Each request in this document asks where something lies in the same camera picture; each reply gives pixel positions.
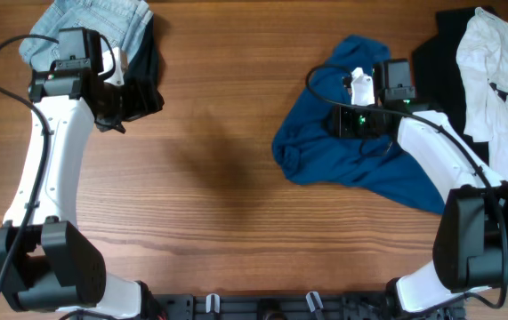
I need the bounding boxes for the dark blue t-shirt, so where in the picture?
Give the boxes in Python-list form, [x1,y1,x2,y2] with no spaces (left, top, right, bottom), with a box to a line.
[271,35,445,214]

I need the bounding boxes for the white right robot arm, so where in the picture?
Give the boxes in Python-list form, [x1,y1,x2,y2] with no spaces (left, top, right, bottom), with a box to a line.
[333,102,508,319]

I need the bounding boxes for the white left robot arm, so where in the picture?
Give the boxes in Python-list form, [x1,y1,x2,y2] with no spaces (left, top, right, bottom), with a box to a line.
[0,68,166,319]

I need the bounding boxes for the folded black garment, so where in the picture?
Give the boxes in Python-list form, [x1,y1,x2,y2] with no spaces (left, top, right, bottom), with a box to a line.
[125,18,164,109]

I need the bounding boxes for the folded light blue jeans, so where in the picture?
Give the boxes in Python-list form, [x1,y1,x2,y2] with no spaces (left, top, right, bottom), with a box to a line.
[30,0,154,63]

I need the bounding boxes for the black t-shirt right pile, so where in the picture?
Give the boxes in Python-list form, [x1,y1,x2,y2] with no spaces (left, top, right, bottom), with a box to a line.
[411,7,489,162]

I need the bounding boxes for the white printed t-shirt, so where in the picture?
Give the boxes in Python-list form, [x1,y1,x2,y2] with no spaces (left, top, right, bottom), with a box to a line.
[456,7,508,180]

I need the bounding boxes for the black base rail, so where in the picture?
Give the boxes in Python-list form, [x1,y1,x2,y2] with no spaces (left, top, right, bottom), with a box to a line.
[155,292,466,320]

